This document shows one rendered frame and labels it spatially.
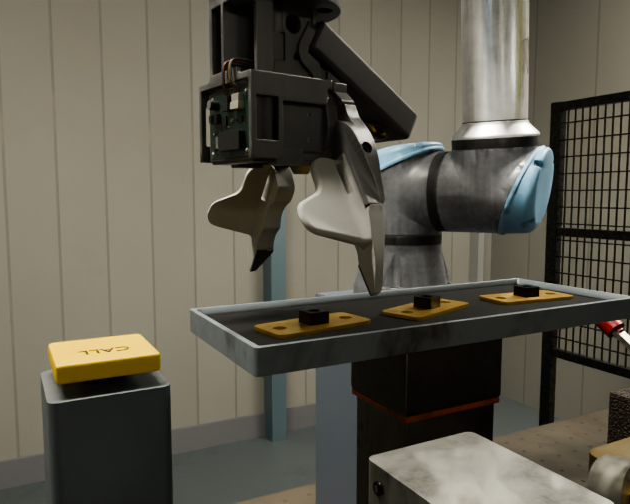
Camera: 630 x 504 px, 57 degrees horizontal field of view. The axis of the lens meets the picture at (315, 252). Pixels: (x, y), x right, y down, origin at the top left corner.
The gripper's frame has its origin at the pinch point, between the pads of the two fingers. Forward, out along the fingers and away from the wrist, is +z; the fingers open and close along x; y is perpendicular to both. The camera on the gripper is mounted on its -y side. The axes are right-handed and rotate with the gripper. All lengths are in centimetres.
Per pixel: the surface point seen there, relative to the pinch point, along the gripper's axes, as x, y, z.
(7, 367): -240, -14, 67
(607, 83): -119, -273, -62
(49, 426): -0.6, 18.1, 6.6
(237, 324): -4.0, 4.1, 3.3
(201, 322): -5.7, 6.3, 3.1
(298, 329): 1.1, 2.2, 3.0
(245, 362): 3.1, 7.5, 3.9
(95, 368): -0.4, 15.6, 3.7
